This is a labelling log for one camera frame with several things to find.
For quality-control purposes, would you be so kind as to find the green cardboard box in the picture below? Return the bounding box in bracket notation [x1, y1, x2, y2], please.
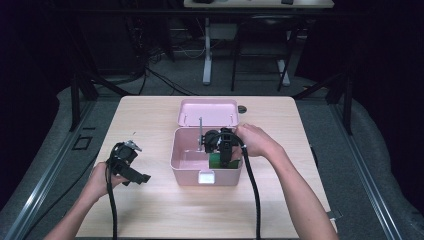
[208, 153, 242, 170]

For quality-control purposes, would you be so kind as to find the black chair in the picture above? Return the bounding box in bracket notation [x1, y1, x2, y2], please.
[230, 14, 301, 93]

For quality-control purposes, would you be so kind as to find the thin black floor cable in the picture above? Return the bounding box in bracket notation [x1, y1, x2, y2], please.
[33, 149, 101, 231]

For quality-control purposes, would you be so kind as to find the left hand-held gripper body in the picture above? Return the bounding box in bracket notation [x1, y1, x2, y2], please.
[105, 139, 143, 178]

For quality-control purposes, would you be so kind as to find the metal floor rail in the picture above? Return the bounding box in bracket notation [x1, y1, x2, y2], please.
[328, 99, 404, 240]
[3, 99, 98, 240]

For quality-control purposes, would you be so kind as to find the person's right hand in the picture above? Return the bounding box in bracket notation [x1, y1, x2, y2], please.
[233, 123, 284, 159]

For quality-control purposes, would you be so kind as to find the black frame stand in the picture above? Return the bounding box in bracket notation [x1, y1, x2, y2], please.
[293, 73, 354, 136]
[68, 71, 134, 133]

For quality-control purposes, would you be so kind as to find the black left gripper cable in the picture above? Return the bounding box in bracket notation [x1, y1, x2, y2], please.
[105, 143, 119, 240]

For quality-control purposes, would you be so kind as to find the person's left hand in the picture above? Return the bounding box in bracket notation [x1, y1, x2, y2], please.
[83, 162, 129, 201]

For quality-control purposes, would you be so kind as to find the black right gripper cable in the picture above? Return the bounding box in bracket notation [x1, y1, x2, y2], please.
[216, 131, 262, 240]

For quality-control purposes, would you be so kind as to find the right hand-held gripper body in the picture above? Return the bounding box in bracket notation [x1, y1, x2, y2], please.
[198, 116, 241, 154]

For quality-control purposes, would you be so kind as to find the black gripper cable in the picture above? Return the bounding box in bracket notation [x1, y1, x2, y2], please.
[105, 143, 119, 240]
[216, 131, 262, 240]

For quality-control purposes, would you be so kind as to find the pink storage box white handle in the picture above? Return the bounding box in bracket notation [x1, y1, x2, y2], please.
[170, 98, 244, 187]

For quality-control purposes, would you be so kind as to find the white desk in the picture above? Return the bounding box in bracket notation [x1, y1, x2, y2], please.
[183, 0, 335, 88]

